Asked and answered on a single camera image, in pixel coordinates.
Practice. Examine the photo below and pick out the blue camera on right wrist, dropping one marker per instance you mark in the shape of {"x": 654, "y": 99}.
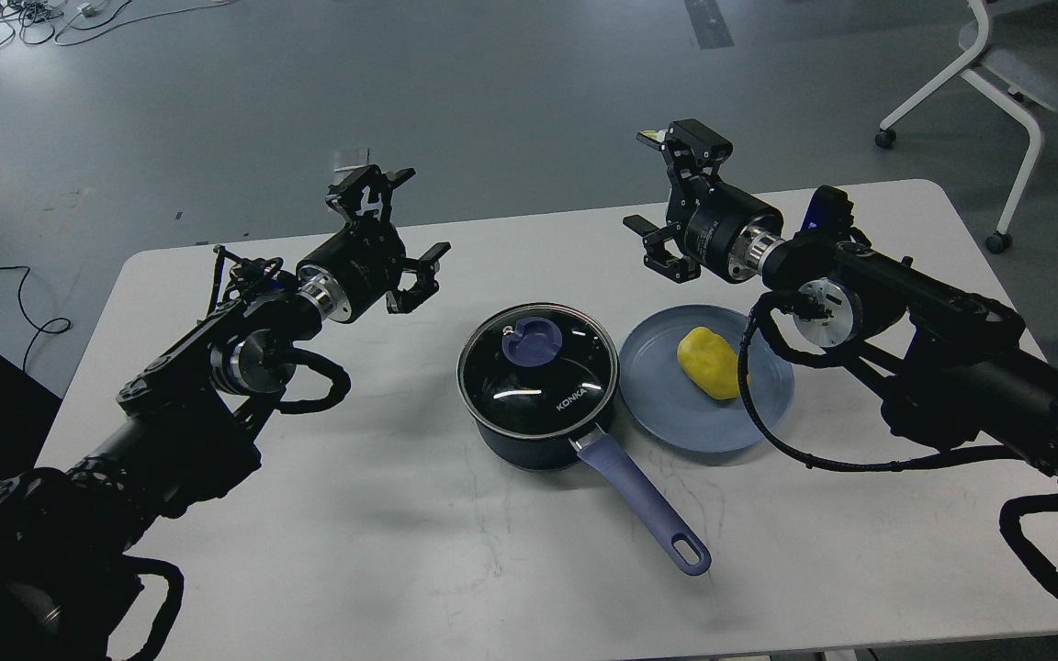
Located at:
{"x": 829, "y": 214}

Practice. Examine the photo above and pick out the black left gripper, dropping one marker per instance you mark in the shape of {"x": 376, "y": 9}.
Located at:
{"x": 364, "y": 261}

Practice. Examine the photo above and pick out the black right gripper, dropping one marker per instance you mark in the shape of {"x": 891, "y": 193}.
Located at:
{"x": 707, "y": 219}

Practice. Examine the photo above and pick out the dark blue saucepan purple handle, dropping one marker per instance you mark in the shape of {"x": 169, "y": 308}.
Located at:
{"x": 594, "y": 445}

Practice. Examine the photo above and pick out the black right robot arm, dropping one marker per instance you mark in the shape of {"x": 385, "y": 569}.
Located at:
{"x": 945, "y": 363}

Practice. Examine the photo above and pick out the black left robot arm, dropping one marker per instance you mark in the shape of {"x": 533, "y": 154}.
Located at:
{"x": 192, "y": 416}

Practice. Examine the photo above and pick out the glass pot lid purple knob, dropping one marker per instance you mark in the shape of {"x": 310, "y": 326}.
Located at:
{"x": 534, "y": 371}

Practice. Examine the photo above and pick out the blue round plate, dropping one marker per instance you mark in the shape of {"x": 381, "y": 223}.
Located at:
{"x": 662, "y": 398}

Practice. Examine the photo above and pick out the white office chair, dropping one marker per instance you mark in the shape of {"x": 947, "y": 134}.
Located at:
{"x": 1011, "y": 57}

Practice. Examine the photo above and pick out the yellow potato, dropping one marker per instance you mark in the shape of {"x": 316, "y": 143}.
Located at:
{"x": 710, "y": 362}

